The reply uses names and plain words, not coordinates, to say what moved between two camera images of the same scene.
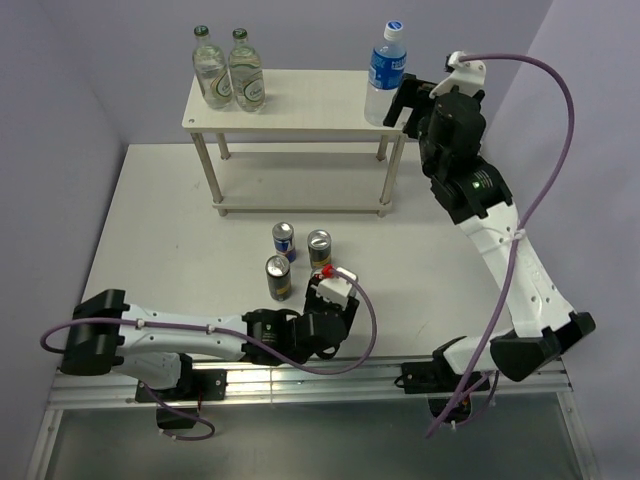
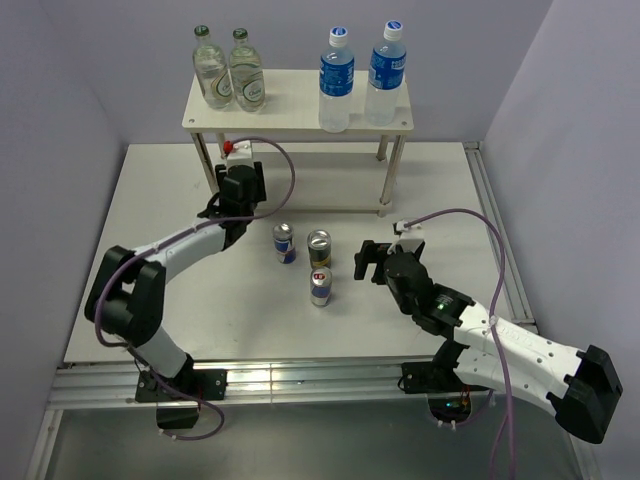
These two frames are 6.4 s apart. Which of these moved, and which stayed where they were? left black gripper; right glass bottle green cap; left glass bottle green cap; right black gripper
Moved: left black gripper; right black gripper
Stayed: right glass bottle green cap; left glass bottle green cap
